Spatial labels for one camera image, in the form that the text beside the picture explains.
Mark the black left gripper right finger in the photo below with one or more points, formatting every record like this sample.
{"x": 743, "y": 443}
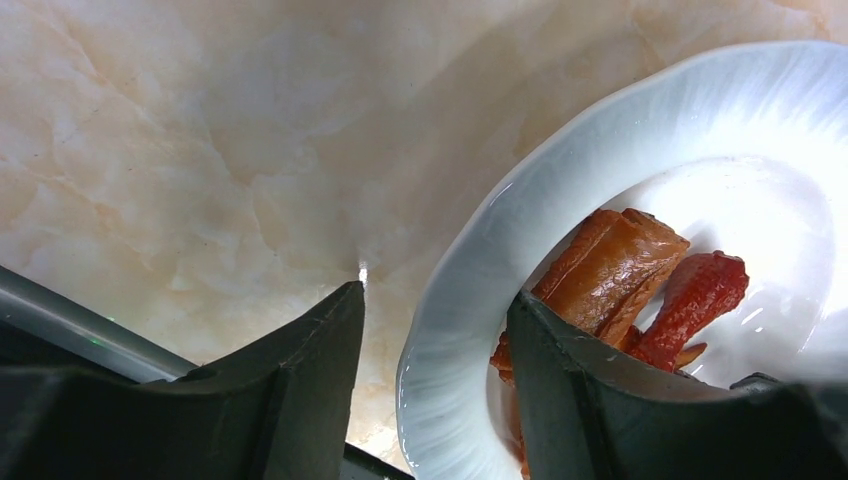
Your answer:
{"x": 589, "y": 411}

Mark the orange fried food piece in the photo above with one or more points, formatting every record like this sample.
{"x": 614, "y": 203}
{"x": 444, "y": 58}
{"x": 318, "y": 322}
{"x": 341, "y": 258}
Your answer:
{"x": 501, "y": 360}

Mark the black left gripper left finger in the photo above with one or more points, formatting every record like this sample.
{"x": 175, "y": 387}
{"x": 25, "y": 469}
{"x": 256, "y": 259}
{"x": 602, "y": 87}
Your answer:
{"x": 277, "y": 408}

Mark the orange sausage piece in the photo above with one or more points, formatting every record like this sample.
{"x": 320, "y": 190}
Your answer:
{"x": 614, "y": 265}

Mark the red sausage piece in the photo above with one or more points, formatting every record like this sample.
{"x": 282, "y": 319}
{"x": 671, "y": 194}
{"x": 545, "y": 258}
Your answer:
{"x": 703, "y": 287}

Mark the white paper plate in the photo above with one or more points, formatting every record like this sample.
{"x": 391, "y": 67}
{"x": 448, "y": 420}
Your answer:
{"x": 741, "y": 149}

